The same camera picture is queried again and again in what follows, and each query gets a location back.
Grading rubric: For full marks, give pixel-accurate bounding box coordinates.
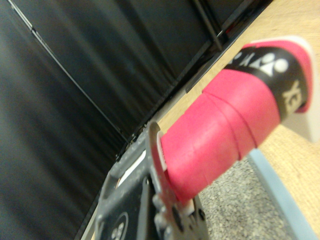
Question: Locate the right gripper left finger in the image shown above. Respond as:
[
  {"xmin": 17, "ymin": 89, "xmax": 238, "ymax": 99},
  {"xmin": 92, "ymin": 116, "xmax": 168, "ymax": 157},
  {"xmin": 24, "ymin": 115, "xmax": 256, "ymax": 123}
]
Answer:
[{"xmin": 95, "ymin": 132, "xmax": 154, "ymax": 240}]

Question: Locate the curtain stand pole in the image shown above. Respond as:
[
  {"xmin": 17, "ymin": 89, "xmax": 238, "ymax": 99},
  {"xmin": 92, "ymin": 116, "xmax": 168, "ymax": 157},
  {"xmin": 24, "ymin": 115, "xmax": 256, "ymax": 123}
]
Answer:
[
  {"xmin": 6, "ymin": 0, "xmax": 132, "ymax": 143},
  {"xmin": 193, "ymin": 0, "xmax": 223, "ymax": 51}
]

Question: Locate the blue litter tray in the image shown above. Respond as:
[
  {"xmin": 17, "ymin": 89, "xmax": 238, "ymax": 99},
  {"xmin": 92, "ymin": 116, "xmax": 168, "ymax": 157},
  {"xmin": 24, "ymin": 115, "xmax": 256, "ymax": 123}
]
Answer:
[{"xmin": 193, "ymin": 147, "xmax": 320, "ymax": 240}]

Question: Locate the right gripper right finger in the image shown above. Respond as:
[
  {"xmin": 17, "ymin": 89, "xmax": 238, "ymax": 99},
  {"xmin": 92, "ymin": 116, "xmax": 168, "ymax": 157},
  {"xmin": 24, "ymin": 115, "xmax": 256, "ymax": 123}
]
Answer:
[{"xmin": 146, "ymin": 120, "xmax": 210, "ymax": 240}]

